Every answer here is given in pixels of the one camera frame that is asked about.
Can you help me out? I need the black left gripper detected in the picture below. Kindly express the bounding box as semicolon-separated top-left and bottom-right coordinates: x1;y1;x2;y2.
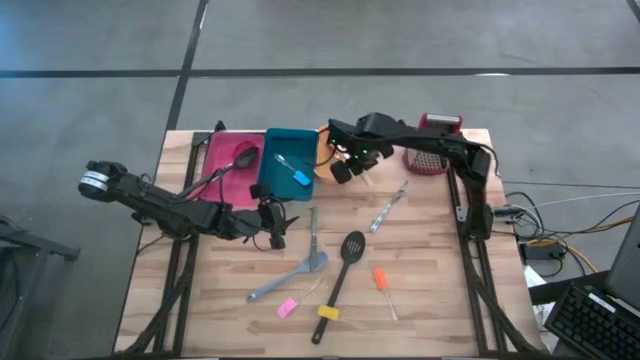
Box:
218;182;301;252

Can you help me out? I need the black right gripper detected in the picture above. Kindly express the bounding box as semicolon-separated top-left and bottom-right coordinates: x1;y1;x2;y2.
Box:
328;141;396;186

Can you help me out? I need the green-handled knife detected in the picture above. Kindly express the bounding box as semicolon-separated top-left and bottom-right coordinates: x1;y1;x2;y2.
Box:
308;205;322;274

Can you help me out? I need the grey-blue plastic spoon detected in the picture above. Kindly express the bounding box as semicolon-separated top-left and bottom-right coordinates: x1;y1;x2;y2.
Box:
245;250;330;303

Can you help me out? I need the blue mini spatula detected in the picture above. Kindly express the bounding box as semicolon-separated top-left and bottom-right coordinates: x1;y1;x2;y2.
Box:
272;153;313;187

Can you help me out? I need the black solid spoon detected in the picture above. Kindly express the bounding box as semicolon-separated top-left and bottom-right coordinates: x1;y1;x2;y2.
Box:
177;146;260;199

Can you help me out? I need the yellow mini spatula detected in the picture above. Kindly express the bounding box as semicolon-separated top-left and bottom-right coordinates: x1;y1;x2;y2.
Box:
317;304;364;330

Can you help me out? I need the orange-yellow plastic bin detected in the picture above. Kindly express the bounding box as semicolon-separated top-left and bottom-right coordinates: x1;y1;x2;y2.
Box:
313;124;357;184

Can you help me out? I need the red-trimmed metal box grater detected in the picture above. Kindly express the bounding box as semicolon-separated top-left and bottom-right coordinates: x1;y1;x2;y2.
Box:
402;112;464;177

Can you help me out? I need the black slotted spoon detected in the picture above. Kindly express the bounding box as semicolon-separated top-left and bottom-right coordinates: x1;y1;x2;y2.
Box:
310;230;367;346

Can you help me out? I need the blue plastic bin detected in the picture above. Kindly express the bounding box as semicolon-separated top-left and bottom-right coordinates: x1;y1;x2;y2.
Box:
256;127;320;203

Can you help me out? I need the pink mini spatula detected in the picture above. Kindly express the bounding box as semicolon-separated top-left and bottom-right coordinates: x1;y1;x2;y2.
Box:
275;279;325;320

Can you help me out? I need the pink plastic bin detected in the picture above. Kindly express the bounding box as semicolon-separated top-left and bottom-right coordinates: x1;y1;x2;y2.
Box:
198;129;267;211

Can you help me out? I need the orange mini spatula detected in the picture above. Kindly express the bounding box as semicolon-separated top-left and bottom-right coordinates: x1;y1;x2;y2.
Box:
372;268;400;322

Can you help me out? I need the black power box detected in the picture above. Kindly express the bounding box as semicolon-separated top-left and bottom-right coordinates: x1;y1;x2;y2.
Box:
519;241;569;264

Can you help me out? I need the white paper sheet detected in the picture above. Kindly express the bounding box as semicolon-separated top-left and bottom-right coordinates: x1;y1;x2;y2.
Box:
522;263;559;351

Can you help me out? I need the black side desk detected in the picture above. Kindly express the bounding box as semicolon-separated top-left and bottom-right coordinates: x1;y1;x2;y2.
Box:
527;269;614;307

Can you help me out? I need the black side furniture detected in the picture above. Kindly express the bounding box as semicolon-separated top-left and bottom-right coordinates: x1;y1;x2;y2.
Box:
0;214;81;360

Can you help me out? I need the black computer keyboard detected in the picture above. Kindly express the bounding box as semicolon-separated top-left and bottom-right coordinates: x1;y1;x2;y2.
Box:
543;283;640;360

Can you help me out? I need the dark grey laptop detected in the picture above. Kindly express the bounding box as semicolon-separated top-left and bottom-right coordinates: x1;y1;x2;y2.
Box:
605;203;640;312

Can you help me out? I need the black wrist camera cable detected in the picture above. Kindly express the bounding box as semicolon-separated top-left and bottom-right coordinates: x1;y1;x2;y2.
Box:
248;196;289;252

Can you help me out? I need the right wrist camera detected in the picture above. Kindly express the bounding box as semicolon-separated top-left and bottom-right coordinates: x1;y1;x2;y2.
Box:
327;118;359;152

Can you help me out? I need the black metal table frame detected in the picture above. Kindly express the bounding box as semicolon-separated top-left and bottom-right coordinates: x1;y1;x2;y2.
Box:
117;119;551;360

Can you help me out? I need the yellow cable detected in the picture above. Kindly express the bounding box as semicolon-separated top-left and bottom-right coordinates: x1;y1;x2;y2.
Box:
527;215;640;275

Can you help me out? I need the grey cable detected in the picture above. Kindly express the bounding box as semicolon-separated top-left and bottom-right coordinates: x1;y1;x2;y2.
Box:
527;191;640;210

